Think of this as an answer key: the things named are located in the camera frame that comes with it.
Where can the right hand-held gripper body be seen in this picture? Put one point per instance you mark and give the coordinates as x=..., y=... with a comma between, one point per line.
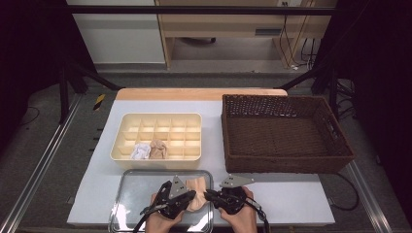
x=231, y=199

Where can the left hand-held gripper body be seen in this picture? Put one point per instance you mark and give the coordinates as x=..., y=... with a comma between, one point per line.
x=173, y=197

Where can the beige sock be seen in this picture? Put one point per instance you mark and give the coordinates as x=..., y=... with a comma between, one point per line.
x=155, y=152
x=197, y=194
x=163, y=147

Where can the shiny metal tray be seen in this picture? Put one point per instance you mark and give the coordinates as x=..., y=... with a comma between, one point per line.
x=136, y=194

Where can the white sock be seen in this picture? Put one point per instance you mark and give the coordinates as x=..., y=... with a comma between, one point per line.
x=141, y=151

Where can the cream divided organizer box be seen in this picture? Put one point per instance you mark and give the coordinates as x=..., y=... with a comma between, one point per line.
x=168, y=129

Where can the brown woven basket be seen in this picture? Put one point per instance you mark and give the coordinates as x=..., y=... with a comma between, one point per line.
x=285, y=139

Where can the person's right hand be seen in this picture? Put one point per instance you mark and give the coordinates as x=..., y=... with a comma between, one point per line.
x=243, y=221

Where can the person's left hand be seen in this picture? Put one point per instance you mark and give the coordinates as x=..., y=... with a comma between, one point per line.
x=160, y=223

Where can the black metal stand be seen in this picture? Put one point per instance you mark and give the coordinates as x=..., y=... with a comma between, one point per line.
x=63, y=97
x=333, y=93

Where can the wooden desk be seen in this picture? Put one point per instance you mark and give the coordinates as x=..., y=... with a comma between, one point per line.
x=226, y=29

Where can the white cabinet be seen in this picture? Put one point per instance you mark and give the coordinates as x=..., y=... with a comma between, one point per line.
x=120, y=39

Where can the black crossbar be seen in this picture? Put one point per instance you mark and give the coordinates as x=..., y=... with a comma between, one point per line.
x=194, y=10

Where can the black curtain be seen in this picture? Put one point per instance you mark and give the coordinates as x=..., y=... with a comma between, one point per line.
x=26, y=48
x=382, y=64

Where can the aluminium rail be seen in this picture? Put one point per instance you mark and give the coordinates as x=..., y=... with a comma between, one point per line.
x=369, y=200
x=39, y=171

